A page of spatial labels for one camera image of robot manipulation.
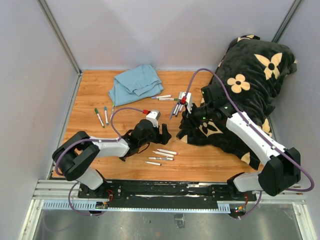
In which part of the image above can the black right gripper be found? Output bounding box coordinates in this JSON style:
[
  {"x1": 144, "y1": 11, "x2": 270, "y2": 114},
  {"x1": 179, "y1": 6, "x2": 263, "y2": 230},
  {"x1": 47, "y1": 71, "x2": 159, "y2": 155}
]
[{"x1": 179, "y1": 101, "x2": 213, "y2": 131}]

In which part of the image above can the pink cap marker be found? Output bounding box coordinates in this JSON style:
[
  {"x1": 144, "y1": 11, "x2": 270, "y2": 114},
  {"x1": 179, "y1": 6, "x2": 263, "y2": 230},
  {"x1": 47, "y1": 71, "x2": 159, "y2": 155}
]
[{"x1": 157, "y1": 148, "x2": 178, "y2": 155}]

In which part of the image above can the peach cap marker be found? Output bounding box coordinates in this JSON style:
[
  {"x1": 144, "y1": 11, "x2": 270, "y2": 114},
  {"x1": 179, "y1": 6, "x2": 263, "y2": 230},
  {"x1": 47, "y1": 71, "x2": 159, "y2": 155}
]
[{"x1": 152, "y1": 151, "x2": 174, "y2": 158}]

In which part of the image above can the grey marker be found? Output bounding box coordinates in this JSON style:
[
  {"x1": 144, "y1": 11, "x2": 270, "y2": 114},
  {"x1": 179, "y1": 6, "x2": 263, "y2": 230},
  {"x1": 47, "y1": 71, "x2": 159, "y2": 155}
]
[{"x1": 169, "y1": 103, "x2": 178, "y2": 119}]

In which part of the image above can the black marker without cap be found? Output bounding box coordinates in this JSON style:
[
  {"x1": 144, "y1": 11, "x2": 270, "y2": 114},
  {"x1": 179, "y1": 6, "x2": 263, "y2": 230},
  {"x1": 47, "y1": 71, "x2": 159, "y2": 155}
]
[{"x1": 145, "y1": 161, "x2": 162, "y2": 166}]

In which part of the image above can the purple cap marker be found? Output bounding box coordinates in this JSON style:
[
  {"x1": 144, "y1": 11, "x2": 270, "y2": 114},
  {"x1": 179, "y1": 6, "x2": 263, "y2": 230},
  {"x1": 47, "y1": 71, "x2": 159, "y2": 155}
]
[{"x1": 148, "y1": 157, "x2": 175, "y2": 161}]

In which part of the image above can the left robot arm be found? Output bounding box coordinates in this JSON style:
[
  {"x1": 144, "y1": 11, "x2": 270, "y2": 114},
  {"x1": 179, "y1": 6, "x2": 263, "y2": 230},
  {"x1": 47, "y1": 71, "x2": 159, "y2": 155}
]
[{"x1": 52, "y1": 119, "x2": 172, "y2": 198}]

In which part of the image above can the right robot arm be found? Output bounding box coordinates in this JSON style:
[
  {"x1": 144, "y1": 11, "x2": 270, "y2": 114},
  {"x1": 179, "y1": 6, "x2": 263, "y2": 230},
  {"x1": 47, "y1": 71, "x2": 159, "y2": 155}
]
[{"x1": 177, "y1": 86, "x2": 301, "y2": 200}]

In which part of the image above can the dark blue marker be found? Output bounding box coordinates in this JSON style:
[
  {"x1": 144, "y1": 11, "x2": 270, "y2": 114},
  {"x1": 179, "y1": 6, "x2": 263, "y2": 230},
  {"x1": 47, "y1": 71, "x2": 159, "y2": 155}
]
[{"x1": 174, "y1": 104, "x2": 183, "y2": 117}]

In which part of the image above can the blue cap marker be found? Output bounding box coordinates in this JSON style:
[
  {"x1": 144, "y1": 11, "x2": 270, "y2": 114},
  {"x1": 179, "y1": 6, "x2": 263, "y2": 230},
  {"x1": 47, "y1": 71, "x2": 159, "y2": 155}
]
[{"x1": 173, "y1": 104, "x2": 179, "y2": 116}]

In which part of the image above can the lilac cap marker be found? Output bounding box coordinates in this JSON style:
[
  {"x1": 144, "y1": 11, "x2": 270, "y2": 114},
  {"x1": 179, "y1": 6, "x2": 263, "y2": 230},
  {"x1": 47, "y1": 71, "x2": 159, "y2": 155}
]
[{"x1": 151, "y1": 94, "x2": 172, "y2": 100}]

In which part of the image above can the light blue folded cloth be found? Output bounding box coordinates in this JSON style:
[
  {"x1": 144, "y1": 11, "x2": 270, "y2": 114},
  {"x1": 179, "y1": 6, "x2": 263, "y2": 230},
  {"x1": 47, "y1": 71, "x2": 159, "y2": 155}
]
[{"x1": 108, "y1": 64, "x2": 164, "y2": 107}]

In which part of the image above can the dark green cap marker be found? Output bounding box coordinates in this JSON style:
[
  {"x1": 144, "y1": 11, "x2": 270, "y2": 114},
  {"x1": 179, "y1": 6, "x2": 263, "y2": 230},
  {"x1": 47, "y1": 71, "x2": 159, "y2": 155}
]
[{"x1": 94, "y1": 108, "x2": 105, "y2": 128}]

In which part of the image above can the black floral plush blanket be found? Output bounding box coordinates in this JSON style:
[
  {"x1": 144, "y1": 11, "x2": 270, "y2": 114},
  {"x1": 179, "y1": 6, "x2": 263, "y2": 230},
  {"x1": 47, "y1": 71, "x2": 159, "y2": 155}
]
[{"x1": 176, "y1": 34, "x2": 297, "y2": 170}]

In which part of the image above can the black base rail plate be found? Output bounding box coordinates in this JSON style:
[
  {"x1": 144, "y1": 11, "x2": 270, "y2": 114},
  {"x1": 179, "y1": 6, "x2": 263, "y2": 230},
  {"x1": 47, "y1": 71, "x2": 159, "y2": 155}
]
[{"x1": 77, "y1": 179, "x2": 257, "y2": 210}]

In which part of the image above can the aluminium frame rail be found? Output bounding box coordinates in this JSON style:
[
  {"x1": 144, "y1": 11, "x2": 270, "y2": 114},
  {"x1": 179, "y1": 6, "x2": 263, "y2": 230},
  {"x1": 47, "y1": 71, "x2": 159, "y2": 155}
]
[{"x1": 31, "y1": 178, "x2": 83, "y2": 200}]

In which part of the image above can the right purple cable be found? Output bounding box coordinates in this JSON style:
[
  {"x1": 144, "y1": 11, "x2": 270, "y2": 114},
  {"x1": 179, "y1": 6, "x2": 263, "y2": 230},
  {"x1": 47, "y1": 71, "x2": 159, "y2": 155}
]
[{"x1": 186, "y1": 68, "x2": 315, "y2": 221}]

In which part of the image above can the right corner metal post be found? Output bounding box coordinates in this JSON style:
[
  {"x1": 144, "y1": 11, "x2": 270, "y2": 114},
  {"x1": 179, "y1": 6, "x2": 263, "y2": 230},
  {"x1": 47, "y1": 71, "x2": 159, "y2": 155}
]
[{"x1": 271, "y1": 0, "x2": 304, "y2": 43}]

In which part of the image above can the corner metal post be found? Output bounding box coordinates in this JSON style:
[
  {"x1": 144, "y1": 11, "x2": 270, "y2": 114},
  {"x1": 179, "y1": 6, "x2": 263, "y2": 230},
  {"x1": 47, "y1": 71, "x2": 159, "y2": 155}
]
[
  {"x1": 271, "y1": 0, "x2": 304, "y2": 43},
  {"x1": 36, "y1": 0, "x2": 83, "y2": 76}
]

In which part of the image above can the left corner metal post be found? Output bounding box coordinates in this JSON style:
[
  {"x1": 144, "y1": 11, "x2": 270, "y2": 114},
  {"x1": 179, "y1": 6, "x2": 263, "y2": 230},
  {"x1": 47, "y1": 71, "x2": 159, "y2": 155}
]
[{"x1": 36, "y1": 0, "x2": 83, "y2": 76}]

